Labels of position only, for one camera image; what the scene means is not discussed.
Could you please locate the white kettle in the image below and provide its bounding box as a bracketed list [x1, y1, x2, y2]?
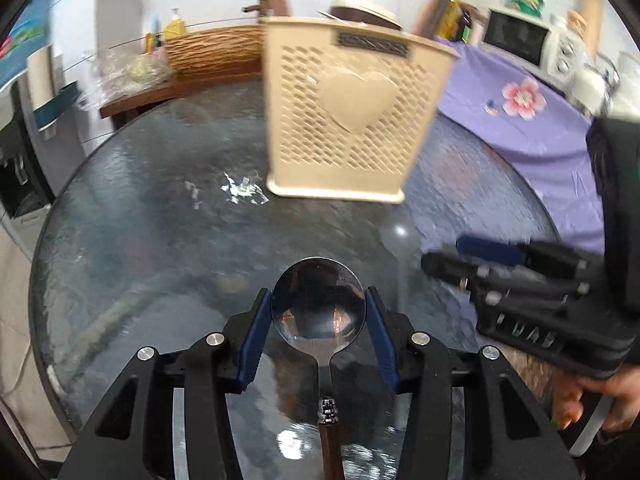
[572, 62, 614, 113]

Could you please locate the silver spoon brown handle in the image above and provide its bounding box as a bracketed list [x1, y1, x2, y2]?
[270, 257, 367, 480]

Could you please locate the wooden counter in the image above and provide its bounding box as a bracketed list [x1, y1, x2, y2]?
[99, 70, 267, 119]

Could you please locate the purple floral cloth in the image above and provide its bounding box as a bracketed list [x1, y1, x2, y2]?
[434, 40, 609, 257]

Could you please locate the clear plastic bag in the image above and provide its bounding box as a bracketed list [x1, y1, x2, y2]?
[77, 50, 177, 112]

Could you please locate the white microwave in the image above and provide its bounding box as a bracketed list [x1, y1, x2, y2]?
[482, 7, 584, 77]

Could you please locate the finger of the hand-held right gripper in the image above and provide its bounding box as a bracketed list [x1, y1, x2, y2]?
[456, 236, 602, 282]
[421, 251, 589, 307]

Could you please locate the white lidded pot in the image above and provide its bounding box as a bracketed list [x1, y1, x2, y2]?
[320, 0, 404, 32]

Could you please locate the white cable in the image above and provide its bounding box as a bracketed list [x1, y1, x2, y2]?
[0, 360, 32, 397]

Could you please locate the yellow canister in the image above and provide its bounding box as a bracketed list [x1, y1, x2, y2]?
[439, 0, 467, 39]

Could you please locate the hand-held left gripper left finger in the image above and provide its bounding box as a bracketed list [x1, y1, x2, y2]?
[60, 287, 273, 480]

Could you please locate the water dispenser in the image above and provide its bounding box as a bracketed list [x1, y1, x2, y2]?
[0, 77, 54, 222]

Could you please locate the teal wall holder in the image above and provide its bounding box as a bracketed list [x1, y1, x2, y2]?
[32, 80, 82, 129]

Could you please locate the blue water bottle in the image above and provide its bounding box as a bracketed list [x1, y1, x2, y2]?
[0, 0, 57, 87]

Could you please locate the wood-pattern wash basin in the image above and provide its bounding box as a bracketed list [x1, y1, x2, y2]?
[162, 24, 267, 77]

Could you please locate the yellow soap bottle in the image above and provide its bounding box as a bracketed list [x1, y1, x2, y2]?
[164, 8, 188, 39]

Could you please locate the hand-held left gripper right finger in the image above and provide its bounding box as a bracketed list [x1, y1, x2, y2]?
[364, 286, 573, 480]

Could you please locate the beige perforated utensil holder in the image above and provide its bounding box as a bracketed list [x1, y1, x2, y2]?
[260, 16, 461, 205]

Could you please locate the person's right hand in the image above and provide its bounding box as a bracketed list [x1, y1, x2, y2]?
[551, 359, 640, 434]

